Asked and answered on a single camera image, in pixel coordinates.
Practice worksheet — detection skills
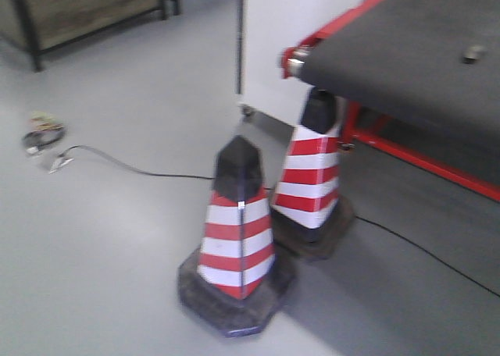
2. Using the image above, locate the left red white cone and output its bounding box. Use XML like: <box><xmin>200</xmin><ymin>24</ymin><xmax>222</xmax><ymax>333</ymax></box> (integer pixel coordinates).
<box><xmin>177</xmin><ymin>135</ymin><xmax>296</xmax><ymax>337</ymax></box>

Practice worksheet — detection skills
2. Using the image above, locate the brake pad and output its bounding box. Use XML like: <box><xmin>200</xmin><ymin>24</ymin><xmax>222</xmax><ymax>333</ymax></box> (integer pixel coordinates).
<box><xmin>461</xmin><ymin>44</ymin><xmax>487</xmax><ymax>64</ymax></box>

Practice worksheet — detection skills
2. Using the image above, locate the wooden metal-framed cabinet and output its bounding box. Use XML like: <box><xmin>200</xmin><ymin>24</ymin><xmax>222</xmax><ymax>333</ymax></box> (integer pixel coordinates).
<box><xmin>1</xmin><ymin>0</ymin><xmax>180</xmax><ymax>72</ymax></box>

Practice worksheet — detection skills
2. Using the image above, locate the black floor cable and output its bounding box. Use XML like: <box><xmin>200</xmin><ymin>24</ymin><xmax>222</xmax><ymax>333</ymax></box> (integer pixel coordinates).
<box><xmin>48</xmin><ymin>144</ymin><xmax>500</xmax><ymax>298</ymax></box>

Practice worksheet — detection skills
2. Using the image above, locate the right red white cone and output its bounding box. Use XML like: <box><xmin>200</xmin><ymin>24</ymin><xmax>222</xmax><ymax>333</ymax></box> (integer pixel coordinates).
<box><xmin>270</xmin><ymin>87</ymin><xmax>355</xmax><ymax>261</ymax></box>

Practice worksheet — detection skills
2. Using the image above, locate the white machine cabinet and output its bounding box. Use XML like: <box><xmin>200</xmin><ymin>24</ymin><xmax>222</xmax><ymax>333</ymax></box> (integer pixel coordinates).
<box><xmin>241</xmin><ymin>0</ymin><xmax>364</xmax><ymax>125</ymax></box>

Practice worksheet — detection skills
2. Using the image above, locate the round floor socket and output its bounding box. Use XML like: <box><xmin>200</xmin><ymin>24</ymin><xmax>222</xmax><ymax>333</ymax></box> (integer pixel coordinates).
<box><xmin>22</xmin><ymin>111</ymin><xmax>66</xmax><ymax>155</ymax></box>

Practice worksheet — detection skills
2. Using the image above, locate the red white cone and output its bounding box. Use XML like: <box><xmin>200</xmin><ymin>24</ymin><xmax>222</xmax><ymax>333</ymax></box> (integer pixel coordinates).
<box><xmin>177</xmin><ymin>135</ymin><xmax>296</xmax><ymax>337</ymax></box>
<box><xmin>270</xmin><ymin>87</ymin><xmax>355</xmax><ymax>261</ymax></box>

